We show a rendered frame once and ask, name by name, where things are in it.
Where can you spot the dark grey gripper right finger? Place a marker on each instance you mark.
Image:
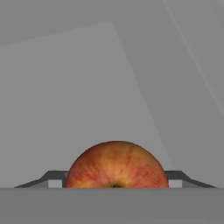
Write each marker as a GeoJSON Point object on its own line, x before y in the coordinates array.
{"type": "Point", "coordinates": [176, 176]}

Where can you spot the red yellow apple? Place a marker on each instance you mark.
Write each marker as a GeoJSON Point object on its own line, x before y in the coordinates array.
{"type": "Point", "coordinates": [116, 166]}

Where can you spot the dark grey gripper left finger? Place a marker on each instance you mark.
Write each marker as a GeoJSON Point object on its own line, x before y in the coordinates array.
{"type": "Point", "coordinates": [52, 176]}

